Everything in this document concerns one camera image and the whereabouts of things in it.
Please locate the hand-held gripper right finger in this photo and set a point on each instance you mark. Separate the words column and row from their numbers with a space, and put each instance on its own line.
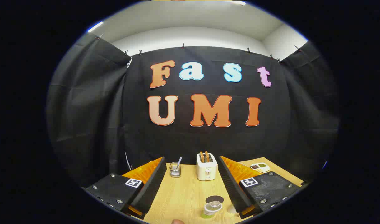
column 232, row 186

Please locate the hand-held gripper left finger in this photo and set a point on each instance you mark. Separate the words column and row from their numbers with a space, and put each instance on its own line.
column 152, row 189

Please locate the dark brown round coaster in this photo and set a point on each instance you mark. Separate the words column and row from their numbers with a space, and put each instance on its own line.
column 215, row 198

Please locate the clear juice bottle white label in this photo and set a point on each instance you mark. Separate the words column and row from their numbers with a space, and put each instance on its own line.
column 211, row 210

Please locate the white toaster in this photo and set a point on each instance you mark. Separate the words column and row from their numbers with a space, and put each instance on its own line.
column 206, row 171

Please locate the wooden table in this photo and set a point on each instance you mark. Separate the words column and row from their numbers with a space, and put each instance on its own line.
column 183, row 193

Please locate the white divided snack dish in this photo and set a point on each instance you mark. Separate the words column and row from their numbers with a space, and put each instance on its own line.
column 260, row 168

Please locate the toast slice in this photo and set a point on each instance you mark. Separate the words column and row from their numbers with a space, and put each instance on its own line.
column 207, row 156
column 202, row 157

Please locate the striped straw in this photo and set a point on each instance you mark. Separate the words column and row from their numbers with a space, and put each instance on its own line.
column 179, row 161

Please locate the ceiling light strip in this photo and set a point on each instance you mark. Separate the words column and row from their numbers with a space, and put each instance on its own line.
column 238, row 2
column 95, row 26

